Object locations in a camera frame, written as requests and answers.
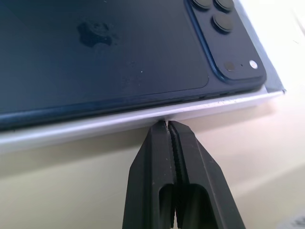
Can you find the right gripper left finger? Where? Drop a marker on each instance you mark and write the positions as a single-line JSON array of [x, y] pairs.
[[147, 179]]

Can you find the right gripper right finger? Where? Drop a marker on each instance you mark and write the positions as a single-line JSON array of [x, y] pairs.
[[202, 186]]

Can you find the white box half white inside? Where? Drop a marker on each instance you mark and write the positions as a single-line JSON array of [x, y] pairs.
[[95, 130]]

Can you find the dark blue smartphone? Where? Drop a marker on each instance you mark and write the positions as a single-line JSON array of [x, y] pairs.
[[119, 59]]

